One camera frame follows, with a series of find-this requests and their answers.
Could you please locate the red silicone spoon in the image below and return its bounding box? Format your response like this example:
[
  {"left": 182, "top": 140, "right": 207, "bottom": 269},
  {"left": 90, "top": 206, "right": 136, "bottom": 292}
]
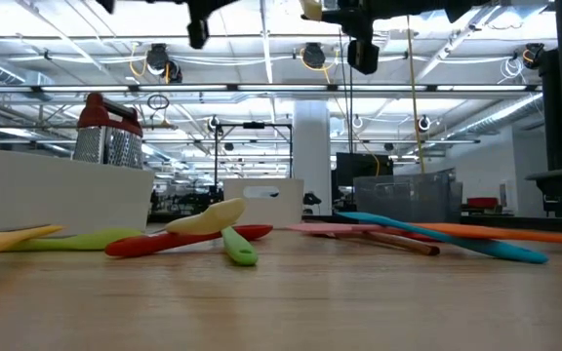
[{"left": 103, "top": 223, "right": 274, "bottom": 258}]

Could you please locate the pink silicone spatula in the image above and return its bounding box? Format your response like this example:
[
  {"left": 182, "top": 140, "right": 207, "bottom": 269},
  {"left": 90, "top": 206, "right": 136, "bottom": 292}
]
[{"left": 285, "top": 221, "right": 385, "bottom": 236}]

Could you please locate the red background box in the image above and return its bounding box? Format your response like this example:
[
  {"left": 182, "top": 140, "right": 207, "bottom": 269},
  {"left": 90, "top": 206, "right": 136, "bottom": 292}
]
[{"left": 465, "top": 196, "right": 501, "bottom": 211}]

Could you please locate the large black ceiling cable reel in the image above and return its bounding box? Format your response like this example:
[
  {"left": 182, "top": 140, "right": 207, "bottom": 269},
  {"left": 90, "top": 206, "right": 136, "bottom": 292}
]
[
  {"left": 523, "top": 42, "right": 546, "bottom": 70},
  {"left": 145, "top": 42, "right": 172, "bottom": 75},
  {"left": 301, "top": 41, "right": 327, "bottom": 70}
]

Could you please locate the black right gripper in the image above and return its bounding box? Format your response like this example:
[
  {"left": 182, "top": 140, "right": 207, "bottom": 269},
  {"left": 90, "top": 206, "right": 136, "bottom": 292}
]
[{"left": 320, "top": 0, "right": 409, "bottom": 76}]

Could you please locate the black frame stand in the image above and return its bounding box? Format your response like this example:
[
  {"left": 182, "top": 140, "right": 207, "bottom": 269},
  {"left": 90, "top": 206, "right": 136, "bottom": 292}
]
[{"left": 214, "top": 121, "right": 295, "bottom": 179}]

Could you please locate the black cable ring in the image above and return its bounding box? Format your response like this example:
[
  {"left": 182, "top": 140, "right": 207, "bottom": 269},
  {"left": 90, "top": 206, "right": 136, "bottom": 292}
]
[{"left": 145, "top": 93, "right": 171, "bottom": 112}]

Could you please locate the frosted white plastic bin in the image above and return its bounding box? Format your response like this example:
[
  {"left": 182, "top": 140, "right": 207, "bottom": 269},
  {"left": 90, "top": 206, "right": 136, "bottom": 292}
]
[{"left": 0, "top": 149, "right": 156, "bottom": 236}]

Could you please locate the brown wooden spoon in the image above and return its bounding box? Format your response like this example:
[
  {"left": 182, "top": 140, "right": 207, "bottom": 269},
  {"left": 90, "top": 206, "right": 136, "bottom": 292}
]
[{"left": 309, "top": 228, "right": 441, "bottom": 257}]

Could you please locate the long light bar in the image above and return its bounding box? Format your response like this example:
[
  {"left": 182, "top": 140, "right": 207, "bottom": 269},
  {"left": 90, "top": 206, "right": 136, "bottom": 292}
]
[{"left": 0, "top": 84, "right": 543, "bottom": 95}]

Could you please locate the light green silicone spoon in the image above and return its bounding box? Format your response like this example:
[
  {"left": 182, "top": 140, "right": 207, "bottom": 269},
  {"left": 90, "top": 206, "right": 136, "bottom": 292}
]
[{"left": 2, "top": 227, "right": 143, "bottom": 254}]

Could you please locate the yellow hanging cable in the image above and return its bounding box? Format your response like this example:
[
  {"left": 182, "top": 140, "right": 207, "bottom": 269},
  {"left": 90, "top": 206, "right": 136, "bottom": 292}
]
[{"left": 404, "top": 14, "right": 427, "bottom": 176}]

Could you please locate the red-handled steel box grater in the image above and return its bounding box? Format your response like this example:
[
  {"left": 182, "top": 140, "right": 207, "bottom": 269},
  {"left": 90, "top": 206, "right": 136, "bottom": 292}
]
[{"left": 71, "top": 92, "right": 144, "bottom": 171}]

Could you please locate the black aluminium rig frame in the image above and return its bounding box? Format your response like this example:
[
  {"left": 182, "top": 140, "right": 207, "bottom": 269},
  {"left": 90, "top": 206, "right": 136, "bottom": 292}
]
[{"left": 146, "top": 213, "right": 562, "bottom": 234}]

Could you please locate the dark background screen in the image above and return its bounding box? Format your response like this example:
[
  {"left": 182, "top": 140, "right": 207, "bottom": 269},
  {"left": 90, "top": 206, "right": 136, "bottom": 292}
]
[{"left": 335, "top": 152, "right": 394, "bottom": 202}]

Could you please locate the orange silicone spatula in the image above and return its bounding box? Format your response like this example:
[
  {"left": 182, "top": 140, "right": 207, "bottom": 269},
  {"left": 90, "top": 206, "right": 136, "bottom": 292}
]
[{"left": 415, "top": 221, "right": 562, "bottom": 249}]

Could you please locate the grey translucent plastic bin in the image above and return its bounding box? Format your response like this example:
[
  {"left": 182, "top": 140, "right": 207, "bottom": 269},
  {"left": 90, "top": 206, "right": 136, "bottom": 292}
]
[{"left": 352, "top": 168, "right": 462, "bottom": 223}]

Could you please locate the white square pillar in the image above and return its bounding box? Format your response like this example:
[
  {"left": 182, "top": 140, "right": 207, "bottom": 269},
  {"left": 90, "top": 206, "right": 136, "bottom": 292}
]
[{"left": 293, "top": 99, "right": 334, "bottom": 216}]

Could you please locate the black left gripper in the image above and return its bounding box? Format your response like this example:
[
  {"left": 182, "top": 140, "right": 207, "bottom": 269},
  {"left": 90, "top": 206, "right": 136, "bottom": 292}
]
[{"left": 185, "top": 0, "right": 238, "bottom": 50}]

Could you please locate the blue silicone spatula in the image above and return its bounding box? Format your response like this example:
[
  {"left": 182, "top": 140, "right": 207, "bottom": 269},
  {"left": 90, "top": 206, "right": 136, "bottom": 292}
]
[{"left": 337, "top": 211, "right": 550, "bottom": 265}]

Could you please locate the green silicone spatula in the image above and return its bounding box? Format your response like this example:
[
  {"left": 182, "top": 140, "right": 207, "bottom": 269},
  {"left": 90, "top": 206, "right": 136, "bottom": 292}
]
[{"left": 220, "top": 224, "right": 260, "bottom": 267}]

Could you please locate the glossy white plastic bin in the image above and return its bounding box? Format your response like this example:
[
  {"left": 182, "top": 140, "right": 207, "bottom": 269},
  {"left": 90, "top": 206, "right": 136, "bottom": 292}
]
[{"left": 221, "top": 177, "right": 305, "bottom": 230}]

